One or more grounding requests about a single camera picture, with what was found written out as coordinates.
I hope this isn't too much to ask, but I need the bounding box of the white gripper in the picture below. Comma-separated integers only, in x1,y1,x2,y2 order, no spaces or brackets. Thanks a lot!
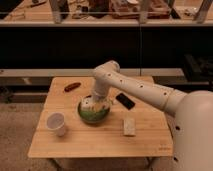
81,95,109,112

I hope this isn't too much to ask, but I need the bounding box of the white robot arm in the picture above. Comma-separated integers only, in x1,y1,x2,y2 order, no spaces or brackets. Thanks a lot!
78,61,213,171

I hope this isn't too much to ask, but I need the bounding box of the green ceramic bowl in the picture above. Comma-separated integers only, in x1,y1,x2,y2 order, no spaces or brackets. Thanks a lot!
78,96,111,124

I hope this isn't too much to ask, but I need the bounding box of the beige sponge block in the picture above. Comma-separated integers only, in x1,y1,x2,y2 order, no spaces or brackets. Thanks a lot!
123,118,136,136

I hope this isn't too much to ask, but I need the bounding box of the white paper cup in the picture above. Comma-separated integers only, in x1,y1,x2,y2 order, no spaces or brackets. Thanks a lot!
46,113,66,137

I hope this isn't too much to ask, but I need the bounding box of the wooden folding table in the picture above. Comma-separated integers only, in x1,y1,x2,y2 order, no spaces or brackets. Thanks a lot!
28,77,173,159

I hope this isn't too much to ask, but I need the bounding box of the background shelf unit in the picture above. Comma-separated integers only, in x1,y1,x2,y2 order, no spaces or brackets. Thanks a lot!
0,0,213,102

